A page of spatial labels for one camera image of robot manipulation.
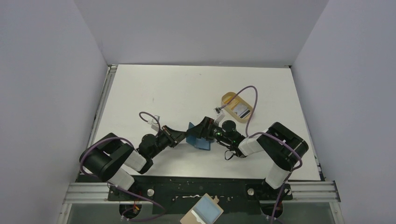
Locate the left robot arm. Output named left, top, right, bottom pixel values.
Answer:
left=79, top=126, right=187, bottom=190

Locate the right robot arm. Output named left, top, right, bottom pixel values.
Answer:
left=186, top=117, right=309, bottom=189

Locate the white VIP card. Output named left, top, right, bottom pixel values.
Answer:
left=232, top=104, right=251, bottom=119

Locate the gold VIP card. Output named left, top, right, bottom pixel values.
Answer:
left=224, top=96, right=239, bottom=107

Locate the blue card on cardboard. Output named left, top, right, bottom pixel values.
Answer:
left=180, top=193, right=224, bottom=224

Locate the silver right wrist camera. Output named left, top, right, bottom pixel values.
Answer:
left=214, top=107, right=225, bottom=122

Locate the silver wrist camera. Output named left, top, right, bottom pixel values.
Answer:
left=214, top=107, right=225, bottom=122
left=147, top=115, right=160, bottom=128

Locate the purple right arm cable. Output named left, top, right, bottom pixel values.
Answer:
left=216, top=86, right=303, bottom=224

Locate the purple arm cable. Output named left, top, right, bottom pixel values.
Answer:
left=78, top=112, right=168, bottom=223
left=216, top=86, right=303, bottom=224

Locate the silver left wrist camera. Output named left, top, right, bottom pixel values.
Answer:
left=147, top=115, right=160, bottom=128

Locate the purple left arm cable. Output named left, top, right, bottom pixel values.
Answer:
left=78, top=112, right=168, bottom=223

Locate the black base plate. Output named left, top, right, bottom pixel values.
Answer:
left=105, top=175, right=293, bottom=215

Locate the aluminium right side rail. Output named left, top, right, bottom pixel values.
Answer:
left=312, top=145, right=326, bottom=182

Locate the aluminium front rail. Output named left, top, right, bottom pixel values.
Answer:
left=57, top=181, right=346, bottom=224

